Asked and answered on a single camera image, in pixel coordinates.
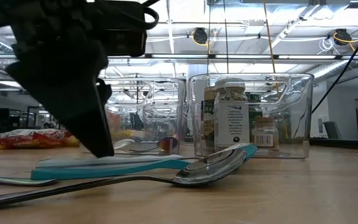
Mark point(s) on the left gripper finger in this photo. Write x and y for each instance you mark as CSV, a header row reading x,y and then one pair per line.
x,y
106,93
73,102

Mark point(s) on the orange instant noodle packet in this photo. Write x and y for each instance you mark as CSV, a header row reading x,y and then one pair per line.
x,y
110,119

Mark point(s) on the silver-red noodle packet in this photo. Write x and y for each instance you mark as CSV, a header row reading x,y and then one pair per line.
x,y
26,138

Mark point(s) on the teal toothbrush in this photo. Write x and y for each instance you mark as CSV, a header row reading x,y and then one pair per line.
x,y
104,171

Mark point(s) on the large tan-lid spice jar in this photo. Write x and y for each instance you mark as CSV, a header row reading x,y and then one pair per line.
x,y
208,124

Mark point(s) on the white-lid spice jar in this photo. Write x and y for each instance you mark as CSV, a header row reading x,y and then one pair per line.
x,y
231,118

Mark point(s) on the dark grey metal spoon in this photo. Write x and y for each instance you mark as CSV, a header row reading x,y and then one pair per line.
x,y
210,169

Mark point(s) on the small cork-lid jar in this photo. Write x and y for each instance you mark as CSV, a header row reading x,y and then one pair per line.
x,y
264,133

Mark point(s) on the small clear plastic bin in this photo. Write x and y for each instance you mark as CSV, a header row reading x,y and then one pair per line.
x,y
291,124
145,118

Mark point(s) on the yellow instant noodle packet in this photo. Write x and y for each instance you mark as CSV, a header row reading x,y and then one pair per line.
x,y
129,134

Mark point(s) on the green-lid spice jar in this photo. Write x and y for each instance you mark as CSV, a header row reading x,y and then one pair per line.
x,y
255,105

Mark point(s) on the grey chair back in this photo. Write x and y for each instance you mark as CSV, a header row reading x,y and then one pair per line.
x,y
331,130

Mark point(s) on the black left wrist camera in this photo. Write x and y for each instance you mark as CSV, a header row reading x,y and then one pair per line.
x,y
124,29

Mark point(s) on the black aluminium frame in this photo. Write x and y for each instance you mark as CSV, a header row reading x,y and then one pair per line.
x,y
343,143

